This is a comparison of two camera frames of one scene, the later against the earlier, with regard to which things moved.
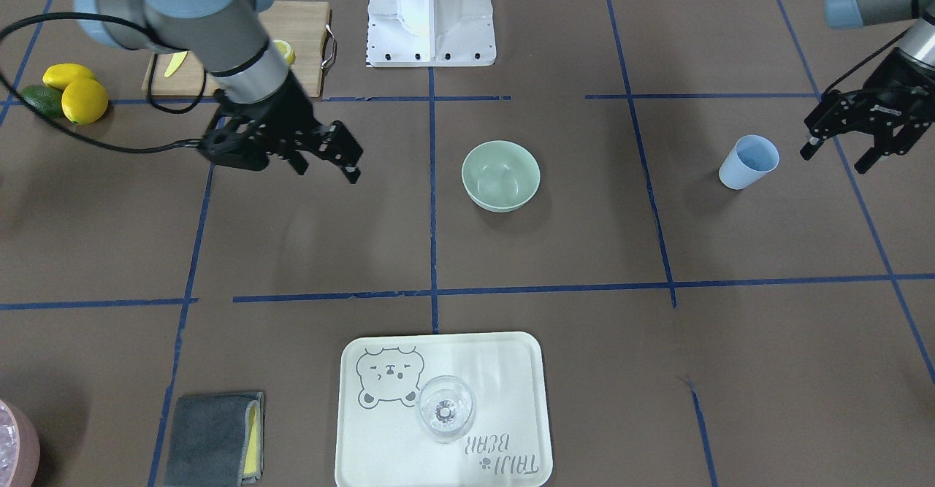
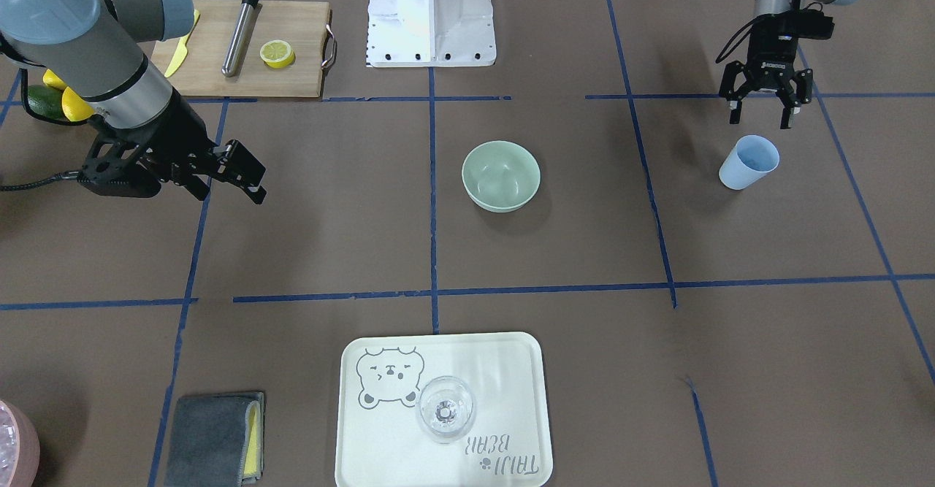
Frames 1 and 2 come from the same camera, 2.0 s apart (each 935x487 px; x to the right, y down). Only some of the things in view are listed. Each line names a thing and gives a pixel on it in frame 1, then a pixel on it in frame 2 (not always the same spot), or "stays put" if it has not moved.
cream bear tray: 380,442 stays put
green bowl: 500,176 stays put
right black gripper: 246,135 to 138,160
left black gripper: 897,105 to 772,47
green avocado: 47,99 stays put
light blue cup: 749,158 stays put
